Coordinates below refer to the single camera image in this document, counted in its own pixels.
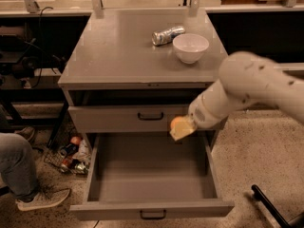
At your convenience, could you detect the white bowl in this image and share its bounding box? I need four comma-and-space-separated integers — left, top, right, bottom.
172, 33, 209, 64

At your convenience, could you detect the wire basket with items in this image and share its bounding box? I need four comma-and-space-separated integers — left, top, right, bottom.
45, 136, 91, 175

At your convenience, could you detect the black chair leg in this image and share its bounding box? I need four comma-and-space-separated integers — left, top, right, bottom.
251, 184, 304, 228

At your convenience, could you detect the grey drawer cabinet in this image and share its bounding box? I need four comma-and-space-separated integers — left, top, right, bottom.
59, 8, 227, 143

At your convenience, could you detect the closed grey upper drawer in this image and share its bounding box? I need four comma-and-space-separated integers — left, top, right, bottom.
68, 104, 187, 133

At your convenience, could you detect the grey sneaker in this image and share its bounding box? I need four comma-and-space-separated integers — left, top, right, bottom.
16, 188, 70, 212

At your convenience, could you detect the black cable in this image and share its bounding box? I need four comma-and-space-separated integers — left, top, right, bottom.
18, 6, 65, 89

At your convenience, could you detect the crushed silver can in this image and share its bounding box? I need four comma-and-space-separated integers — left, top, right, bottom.
152, 26, 185, 46

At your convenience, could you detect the open grey middle drawer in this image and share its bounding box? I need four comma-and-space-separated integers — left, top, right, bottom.
70, 133, 234, 220

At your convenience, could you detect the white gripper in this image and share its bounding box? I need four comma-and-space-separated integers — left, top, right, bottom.
170, 90, 231, 141

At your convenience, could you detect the person leg in jeans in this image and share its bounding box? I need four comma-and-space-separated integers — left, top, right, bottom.
0, 133, 39, 202

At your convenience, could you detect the orange fruit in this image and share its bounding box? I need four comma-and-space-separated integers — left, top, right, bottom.
170, 116, 184, 130

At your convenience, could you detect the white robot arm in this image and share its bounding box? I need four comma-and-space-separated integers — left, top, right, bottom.
170, 51, 304, 141

